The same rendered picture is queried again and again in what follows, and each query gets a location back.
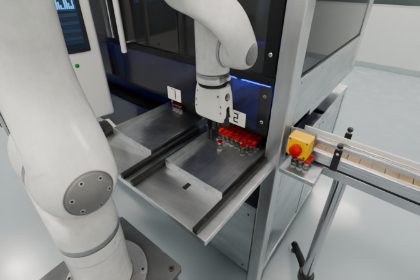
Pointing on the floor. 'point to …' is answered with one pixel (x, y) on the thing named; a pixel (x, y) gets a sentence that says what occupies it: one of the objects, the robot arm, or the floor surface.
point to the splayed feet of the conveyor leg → (299, 260)
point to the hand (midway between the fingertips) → (212, 132)
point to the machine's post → (284, 100)
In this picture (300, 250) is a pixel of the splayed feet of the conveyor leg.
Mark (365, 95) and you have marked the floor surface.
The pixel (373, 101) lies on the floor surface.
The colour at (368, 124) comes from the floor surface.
